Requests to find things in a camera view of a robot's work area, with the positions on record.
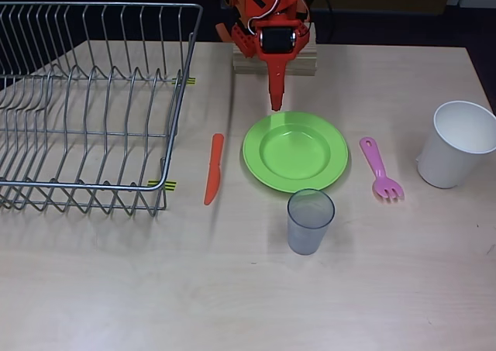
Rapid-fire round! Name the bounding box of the green plastic plate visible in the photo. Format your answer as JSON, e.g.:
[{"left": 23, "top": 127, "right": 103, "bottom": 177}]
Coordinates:
[{"left": 242, "top": 111, "right": 350, "bottom": 194}]

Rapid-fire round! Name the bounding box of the orange plastic knife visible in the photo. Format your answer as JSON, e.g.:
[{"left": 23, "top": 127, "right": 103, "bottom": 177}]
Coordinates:
[{"left": 204, "top": 132, "right": 226, "bottom": 206}]

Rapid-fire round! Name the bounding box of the pink plastic fork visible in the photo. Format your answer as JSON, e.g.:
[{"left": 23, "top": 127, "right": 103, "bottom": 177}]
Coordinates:
[{"left": 359, "top": 136, "right": 405, "bottom": 203}]

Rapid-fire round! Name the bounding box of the translucent plastic tumbler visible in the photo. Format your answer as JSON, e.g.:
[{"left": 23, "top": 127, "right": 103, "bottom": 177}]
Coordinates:
[{"left": 286, "top": 188, "right": 336, "bottom": 256}]

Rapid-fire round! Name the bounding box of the wooden base block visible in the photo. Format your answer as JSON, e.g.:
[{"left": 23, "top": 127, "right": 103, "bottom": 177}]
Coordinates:
[{"left": 232, "top": 21, "right": 319, "bottom": 77}]

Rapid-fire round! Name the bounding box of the orange plastic clamp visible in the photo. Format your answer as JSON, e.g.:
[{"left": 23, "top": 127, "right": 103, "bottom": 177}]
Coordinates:
[{"left": 215, "top": 0, "right": 249, "bottom": 43}]

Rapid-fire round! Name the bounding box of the white paper cup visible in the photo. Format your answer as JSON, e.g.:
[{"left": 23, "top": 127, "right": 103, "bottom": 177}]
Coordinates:
[{"left": 416, "top": 100, "right": 496, "bottom": 190}]

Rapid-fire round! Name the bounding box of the black power cable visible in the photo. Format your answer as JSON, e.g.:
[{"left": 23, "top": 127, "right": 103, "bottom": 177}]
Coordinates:
[{"left": 305, "top": 0, "right": 335, "bottom": 45}]

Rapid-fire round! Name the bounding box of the metal wire dish rack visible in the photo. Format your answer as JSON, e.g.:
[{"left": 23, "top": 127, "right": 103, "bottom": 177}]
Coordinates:
[{"left": 0, "top": 2, "right": 205, "bottom": 219}]

